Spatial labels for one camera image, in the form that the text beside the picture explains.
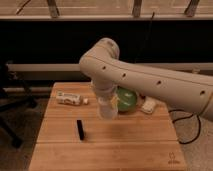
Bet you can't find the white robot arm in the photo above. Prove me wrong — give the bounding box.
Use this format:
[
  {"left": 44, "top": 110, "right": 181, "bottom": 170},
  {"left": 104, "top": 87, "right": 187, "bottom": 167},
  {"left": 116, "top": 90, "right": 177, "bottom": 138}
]
[{"left": 79, "top": 38, "right": 213, "bottom": 121}]

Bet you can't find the black eraser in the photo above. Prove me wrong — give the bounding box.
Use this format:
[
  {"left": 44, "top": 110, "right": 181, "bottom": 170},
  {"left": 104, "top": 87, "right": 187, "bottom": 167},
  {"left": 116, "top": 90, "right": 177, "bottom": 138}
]
[{"left": 77, "top": 120, "right": 84, "bottom": 140}]

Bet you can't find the green bowl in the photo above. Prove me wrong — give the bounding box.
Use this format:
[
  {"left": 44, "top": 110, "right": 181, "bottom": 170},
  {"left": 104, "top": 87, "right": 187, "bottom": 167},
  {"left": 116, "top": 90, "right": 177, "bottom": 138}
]
[{"left": 116, "top": 87, "right": 137, "bottom": 112}]

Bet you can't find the white tube with cap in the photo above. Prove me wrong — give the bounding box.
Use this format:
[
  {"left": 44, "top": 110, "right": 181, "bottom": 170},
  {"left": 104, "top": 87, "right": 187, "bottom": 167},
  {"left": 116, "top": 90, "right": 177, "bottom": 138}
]
[{"left": 56, "top": 91, "right": 89, "bottom": 106}]

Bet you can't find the wooden board table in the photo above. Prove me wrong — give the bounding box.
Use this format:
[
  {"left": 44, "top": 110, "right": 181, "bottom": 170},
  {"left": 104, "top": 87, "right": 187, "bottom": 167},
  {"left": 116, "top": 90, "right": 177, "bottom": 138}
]
[{"left": 29, "top": 82, "right": 187, "bottom": 171}]

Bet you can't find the black leaning rod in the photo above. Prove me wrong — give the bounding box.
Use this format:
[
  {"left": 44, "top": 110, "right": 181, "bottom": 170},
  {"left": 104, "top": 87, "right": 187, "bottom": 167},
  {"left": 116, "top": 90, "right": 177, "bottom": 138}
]
[{"left": 134, "top": 12, "right": 155, "bottom": 63}]

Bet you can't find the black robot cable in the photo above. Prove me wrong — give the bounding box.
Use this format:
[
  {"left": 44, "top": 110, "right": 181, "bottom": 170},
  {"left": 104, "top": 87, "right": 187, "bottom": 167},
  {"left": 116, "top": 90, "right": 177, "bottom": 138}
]
[{"left": 169, "top": 109, "right": 202, "bottom": 145}]

